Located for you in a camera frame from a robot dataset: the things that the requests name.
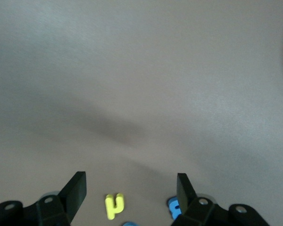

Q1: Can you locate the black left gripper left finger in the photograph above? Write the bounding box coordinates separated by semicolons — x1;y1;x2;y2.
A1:
0;171;87;226

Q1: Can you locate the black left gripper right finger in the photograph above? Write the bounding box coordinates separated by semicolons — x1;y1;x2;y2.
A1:
171;173;269;226

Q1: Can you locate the blue foam small g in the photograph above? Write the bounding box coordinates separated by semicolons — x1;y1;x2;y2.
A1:
166;197;183;221

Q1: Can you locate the yellow foam small h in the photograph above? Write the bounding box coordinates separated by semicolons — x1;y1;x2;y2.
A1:
105;193;125;221

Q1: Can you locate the brown table cover sheet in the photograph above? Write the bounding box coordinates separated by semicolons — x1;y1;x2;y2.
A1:
0;0;283;226

